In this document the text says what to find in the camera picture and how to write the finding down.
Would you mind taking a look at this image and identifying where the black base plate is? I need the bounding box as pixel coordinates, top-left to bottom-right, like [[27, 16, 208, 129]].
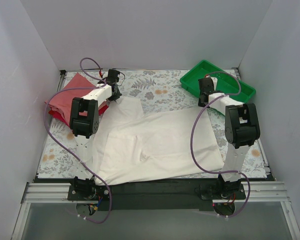
[[67, 178, 247, 211]]

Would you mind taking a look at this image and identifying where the white t shirt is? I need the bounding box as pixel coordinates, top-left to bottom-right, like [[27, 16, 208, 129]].
[[88, 97, 224, 185]]

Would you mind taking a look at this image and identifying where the folded pink t shirt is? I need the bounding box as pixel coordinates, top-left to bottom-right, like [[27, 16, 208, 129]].
[[44, 72, 111, 125]]

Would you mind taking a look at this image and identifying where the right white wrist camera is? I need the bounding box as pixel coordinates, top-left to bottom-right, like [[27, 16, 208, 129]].
[[205, 75, 218, 89]]

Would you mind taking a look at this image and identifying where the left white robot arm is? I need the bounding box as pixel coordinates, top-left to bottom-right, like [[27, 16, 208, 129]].
[[66, 69, 122, 169]]

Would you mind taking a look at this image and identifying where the green plastic tray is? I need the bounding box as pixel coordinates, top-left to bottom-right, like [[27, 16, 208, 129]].
[[180, 60, 256, 103]]

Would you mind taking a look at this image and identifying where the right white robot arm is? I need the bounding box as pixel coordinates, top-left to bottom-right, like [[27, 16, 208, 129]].
[[198, 76, 260, 200]]

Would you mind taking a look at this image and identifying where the folded red t shirt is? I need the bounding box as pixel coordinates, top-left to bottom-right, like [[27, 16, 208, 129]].
[[48, 102, 109, 127]]

